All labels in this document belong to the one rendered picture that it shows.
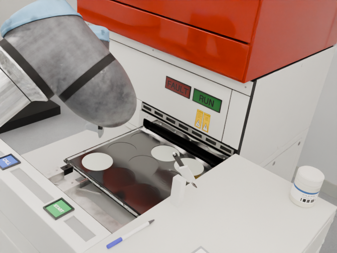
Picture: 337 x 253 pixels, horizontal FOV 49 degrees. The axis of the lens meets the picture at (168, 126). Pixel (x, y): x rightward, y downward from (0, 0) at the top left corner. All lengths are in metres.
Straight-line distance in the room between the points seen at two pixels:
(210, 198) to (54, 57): 0.62
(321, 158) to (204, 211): 1.94
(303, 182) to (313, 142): 1.78
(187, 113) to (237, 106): 0.22
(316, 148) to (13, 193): 2.21
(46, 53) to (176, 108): 0.83
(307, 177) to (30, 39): 0.77
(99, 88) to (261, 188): 0.67
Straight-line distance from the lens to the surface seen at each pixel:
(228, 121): 1.23
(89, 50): 0.60
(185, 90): 1.30
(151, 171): 1.21
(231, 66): 1.11
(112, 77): 0.60
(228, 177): 1.13
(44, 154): 1.44
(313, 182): 1.06
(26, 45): 0.60
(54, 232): 0.94
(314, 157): 2.88
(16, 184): 1.08
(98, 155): 1.28
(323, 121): 2.76
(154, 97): 1.43
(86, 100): 0.60
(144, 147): 1.33
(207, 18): 1.14
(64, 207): 0.99
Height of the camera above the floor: 1.62
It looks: 29 degrees down
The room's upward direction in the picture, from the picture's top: 7 degrees clockwise
